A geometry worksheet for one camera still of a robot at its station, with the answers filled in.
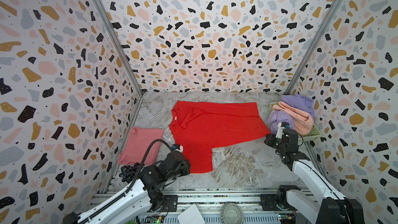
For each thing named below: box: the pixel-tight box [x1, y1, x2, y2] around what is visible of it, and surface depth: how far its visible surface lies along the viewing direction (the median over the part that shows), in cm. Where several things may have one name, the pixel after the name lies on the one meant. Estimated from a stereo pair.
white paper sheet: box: [177, 203, 206, 224], surface depth 68 cm
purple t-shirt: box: [267, 93, 316, 134], surface depth 100 cm
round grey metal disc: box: [220, 203, 245, 224], surface depth 72 cm
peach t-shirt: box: [273, 101, 315, 136], surface depth 97 cm
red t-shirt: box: [169, 101, 272, 174], surface depth 104 cm
